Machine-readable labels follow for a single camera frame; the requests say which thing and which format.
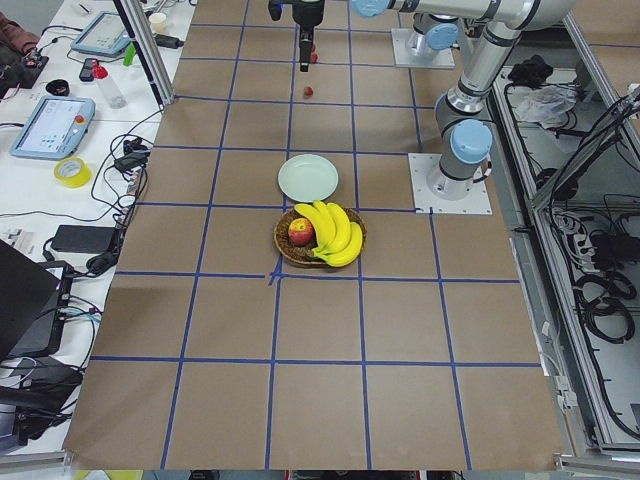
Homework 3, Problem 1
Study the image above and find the far blue teach pendant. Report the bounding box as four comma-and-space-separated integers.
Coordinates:
71, 11, 130, 57

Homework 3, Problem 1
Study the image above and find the woven wicker basket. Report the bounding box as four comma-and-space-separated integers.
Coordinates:
273, 200, 367, 268

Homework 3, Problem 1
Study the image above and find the paper cup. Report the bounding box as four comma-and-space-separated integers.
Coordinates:
148, 12, 168, 34

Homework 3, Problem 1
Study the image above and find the black remote phone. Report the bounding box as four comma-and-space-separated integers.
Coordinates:
79, 58, 98, 83

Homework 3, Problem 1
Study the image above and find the red yellow apple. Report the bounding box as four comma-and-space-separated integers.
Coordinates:
288, 217, 315, 247

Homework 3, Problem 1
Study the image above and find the green marker tool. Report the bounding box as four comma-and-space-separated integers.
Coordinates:
123, 43, 136, 67

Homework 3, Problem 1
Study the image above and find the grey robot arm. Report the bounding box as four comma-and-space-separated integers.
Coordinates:
351, 1, 575, 201
408, 13, 459, 67

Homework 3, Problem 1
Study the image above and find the near blue teach pendant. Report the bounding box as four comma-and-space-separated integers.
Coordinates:
9, 96, 96, 161

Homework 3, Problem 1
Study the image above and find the blue teach pendant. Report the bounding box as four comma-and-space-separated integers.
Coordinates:
9, 96, 96, 161
71, 11, 130, 57

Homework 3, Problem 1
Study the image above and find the clear bottle red cap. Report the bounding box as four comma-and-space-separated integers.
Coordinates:
92, 60, 127, 109

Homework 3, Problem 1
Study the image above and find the black computer monitor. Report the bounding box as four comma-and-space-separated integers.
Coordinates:
1, 241, 59, 359

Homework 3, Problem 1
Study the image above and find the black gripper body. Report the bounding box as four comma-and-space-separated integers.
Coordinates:
268, 0, 325, 28

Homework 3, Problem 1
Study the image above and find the black cloth bundle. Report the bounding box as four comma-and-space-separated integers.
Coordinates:
507, 55, 554, 89

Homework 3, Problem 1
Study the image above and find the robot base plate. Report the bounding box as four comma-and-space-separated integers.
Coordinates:
408, 153, 492, 215
391, 26, 458, 69

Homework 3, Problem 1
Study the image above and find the aluminium frame post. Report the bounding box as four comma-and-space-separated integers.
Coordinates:
113, 0, 174, 108

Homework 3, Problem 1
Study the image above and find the yellow tape roll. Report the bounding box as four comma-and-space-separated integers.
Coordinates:
54, 157, 92, 189

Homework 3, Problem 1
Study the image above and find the black power adapter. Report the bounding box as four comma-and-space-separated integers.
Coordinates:
51, 225, 116, 253

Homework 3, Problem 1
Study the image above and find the black round small object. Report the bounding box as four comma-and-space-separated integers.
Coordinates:
45, 79, 70, 97

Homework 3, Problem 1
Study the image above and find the yellow banana bunch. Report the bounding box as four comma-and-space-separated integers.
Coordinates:
294, 200, 365, 268

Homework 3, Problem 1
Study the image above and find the pale green plate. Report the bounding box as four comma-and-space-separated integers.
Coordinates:
277, 154, 339, 203

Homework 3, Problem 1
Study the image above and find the crumpled white cloth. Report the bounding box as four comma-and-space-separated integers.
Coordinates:
514, 86, 577, 128

